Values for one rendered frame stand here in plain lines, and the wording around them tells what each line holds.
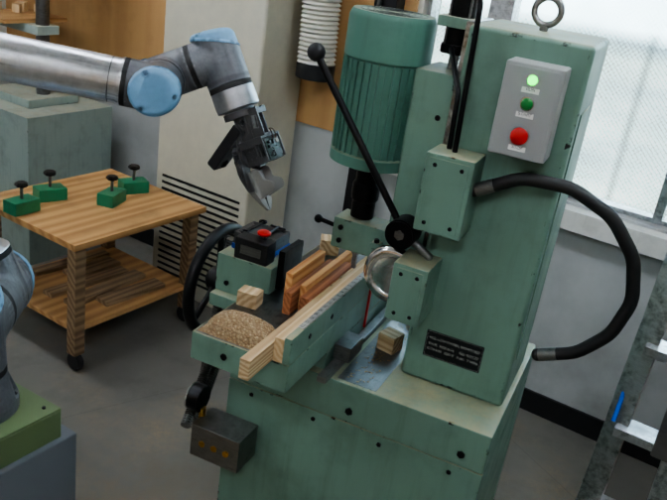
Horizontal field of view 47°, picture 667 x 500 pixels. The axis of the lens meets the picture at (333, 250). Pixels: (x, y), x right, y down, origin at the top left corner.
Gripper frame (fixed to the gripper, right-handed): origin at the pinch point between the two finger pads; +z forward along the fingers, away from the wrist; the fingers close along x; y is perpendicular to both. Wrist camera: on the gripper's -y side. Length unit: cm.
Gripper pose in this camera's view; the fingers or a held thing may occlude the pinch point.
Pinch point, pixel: (264, 204)
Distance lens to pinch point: 163.9
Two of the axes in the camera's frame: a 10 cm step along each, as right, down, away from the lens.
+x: 4.4, -3.0, 8.5
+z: 3.2, 9.3, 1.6
